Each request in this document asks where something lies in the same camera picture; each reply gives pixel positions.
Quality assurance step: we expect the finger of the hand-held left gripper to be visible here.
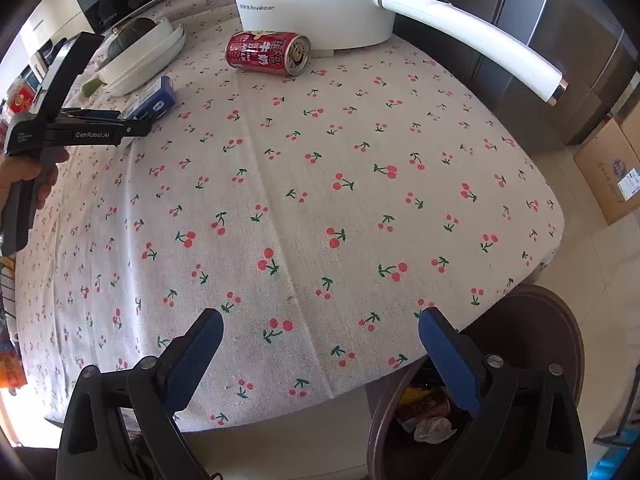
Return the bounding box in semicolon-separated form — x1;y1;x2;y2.
59;108;132;123
116;119;152;140

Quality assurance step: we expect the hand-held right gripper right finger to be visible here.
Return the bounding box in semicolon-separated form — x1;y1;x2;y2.
417;306;588;480

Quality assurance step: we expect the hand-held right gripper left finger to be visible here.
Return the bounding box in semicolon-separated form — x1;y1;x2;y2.
56;308;225;480

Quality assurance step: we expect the blue and white box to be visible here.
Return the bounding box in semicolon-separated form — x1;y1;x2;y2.
122;76;176;121

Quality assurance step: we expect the brown trash bin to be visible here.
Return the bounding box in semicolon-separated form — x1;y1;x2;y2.
366;284;585;480

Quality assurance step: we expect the person's left hand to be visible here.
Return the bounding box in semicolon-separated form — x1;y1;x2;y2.
0;149;70;211

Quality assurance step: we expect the red tin box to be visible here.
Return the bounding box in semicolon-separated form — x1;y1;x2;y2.
7;85;38;113

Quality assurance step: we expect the white bowl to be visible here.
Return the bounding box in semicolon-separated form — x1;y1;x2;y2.
97;16;173;78

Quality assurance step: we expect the dark green squash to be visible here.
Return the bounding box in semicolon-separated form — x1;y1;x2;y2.
107;17;156;58

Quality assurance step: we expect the white air fryer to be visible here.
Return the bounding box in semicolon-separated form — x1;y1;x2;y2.
22;0;93;83

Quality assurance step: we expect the red drink can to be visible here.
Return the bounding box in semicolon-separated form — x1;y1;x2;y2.
225;30;312;77

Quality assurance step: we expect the cherry print tablecloth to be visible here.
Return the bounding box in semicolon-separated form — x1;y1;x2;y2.
15;0;566;433

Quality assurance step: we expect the orange packet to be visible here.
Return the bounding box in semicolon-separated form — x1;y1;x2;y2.
0;347;25;390

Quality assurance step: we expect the white electric pot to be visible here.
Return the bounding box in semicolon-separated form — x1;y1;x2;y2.
227;0;570;107

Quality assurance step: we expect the cardboard box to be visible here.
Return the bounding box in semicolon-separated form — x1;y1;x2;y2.
574;105;640;226

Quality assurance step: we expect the grey refrigerator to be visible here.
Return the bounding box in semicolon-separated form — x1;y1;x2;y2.
395;0;640;153

